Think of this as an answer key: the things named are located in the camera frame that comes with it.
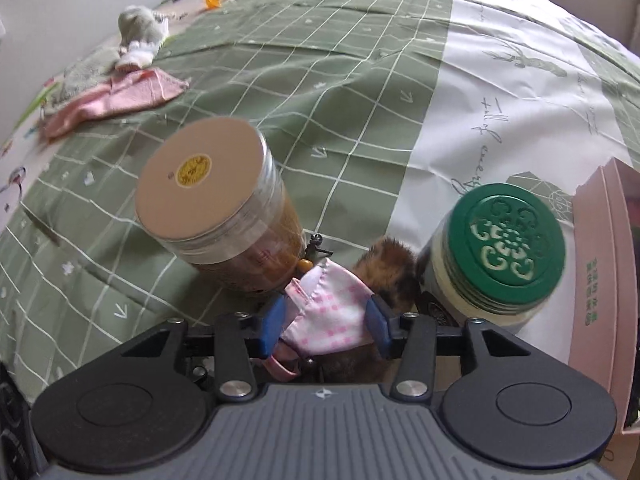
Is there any green patterned bed sheet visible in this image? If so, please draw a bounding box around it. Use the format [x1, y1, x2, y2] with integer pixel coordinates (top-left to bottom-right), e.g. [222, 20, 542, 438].
[1, 0, 639, 400]

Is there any grey white sock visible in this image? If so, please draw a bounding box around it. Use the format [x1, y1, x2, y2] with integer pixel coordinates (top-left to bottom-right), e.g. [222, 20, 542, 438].
[115, 6, 169, 73]

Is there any clear jar beige lid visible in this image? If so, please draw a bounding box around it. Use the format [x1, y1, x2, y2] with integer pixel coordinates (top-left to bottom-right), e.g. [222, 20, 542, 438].
[136, 117, 305, 295]

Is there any grey knitted cloth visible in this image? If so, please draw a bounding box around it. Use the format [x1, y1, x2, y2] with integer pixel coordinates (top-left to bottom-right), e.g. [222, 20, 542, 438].
[42, 47, 120, 117]

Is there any pink cardboard box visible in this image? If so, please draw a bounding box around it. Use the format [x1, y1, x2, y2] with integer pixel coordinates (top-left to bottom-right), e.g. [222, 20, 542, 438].
[566, 155, 640, 436]

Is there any pink cloth on bed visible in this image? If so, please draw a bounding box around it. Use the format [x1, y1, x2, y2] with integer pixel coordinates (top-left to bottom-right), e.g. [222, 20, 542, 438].
[39, 68, 190, 140]

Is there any pink plaid plush keychain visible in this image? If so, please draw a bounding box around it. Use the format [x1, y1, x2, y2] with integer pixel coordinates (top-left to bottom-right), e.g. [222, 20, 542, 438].
[259, 233, 419, 384]

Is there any jar with green lid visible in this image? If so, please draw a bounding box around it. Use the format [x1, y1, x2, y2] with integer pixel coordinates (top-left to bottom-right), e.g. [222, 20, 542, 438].
[416, 183, 566, 333]

